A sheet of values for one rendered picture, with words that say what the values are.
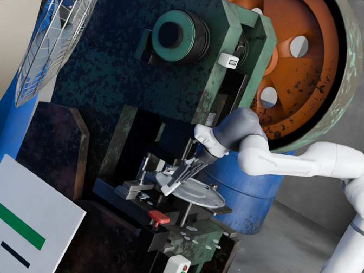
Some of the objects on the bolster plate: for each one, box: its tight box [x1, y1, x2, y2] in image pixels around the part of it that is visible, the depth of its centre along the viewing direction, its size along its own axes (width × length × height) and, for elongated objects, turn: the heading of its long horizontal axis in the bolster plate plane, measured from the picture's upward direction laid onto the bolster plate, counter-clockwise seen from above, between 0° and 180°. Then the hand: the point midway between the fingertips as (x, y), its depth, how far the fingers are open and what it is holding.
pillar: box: [135, 157, 150, 179], centre depth 266 cm, size 2×2×14 cm
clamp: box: [114, 170, 154, 200], centre depth 257 cm, size 6×17×10 cm, turn 88°
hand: (170, 186), depth 230 cm, fingers closed
